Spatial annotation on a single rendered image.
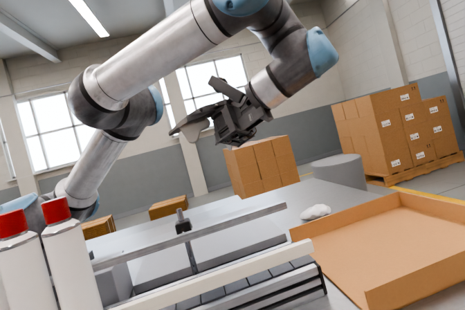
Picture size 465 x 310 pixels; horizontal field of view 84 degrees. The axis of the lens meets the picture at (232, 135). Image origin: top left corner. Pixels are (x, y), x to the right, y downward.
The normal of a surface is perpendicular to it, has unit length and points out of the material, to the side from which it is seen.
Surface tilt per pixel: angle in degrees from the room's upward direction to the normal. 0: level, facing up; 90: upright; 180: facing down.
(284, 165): 90
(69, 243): 90
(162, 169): 90
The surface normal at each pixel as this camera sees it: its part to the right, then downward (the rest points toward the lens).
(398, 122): 0.20, -0.04
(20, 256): 0.67, -0.17
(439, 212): -0.95, 0.25
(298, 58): -0.47, 0.14
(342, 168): -0.11, 0.11
